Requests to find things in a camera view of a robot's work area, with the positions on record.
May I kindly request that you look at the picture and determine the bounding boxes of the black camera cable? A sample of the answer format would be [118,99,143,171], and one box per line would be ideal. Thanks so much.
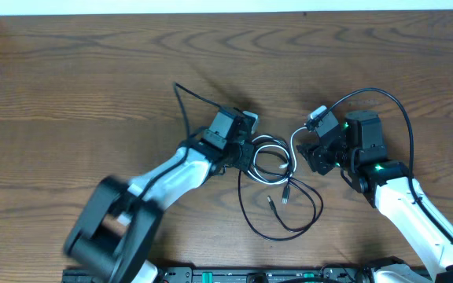
[131,81,223,205]
[304,86,453,268]

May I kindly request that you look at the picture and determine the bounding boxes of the black right camera cable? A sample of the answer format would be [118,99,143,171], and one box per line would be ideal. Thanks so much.
[304,86,453,268]

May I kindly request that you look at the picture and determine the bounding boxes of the black left camera cable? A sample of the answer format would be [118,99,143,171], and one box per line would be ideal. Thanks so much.
[131,81,223,205]

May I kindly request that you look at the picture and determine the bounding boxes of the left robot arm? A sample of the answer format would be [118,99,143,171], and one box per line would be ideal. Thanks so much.
[63,107,259,282]

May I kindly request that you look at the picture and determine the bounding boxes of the black USB cable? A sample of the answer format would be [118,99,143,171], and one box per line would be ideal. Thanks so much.
[237,135,325,242]

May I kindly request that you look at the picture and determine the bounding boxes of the white USB cable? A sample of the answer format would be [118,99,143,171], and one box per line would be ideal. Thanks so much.
[248,125,310,186]

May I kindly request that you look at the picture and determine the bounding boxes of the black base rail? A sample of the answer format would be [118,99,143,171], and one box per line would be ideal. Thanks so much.
[61,266,369,283]

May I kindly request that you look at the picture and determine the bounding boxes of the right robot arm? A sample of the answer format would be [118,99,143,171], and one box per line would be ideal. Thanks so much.
[296,106,453,282]

